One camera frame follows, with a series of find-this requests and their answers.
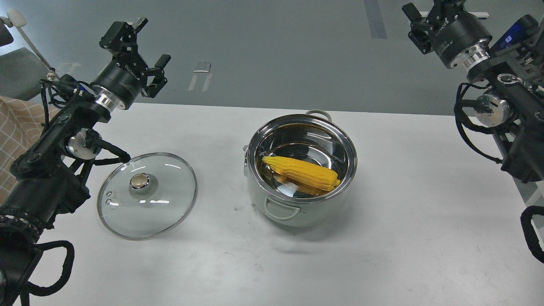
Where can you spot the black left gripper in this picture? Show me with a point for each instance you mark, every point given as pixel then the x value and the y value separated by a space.
pixel 127 75

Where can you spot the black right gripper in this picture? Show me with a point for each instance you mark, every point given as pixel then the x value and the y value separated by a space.
pixel 448 29

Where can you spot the glass pot lid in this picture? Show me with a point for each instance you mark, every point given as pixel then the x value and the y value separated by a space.
pixel 146 196

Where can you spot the yellow toy corn cob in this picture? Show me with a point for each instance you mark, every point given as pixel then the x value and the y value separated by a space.
pixel 304 172

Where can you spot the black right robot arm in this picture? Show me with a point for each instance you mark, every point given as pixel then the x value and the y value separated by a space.
pixel 499 110

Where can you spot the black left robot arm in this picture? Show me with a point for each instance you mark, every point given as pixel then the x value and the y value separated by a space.
pixel 51 175

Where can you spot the pale green steel pot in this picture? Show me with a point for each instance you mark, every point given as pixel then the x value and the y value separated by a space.
pixel 309 137

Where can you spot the white table leg base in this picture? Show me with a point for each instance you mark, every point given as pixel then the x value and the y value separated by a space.
pixel 481 15

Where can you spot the grey office chair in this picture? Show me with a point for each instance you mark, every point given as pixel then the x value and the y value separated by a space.
pixel 21 69

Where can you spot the beige checked cloth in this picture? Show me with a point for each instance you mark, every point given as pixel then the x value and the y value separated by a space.
pixel 20 127

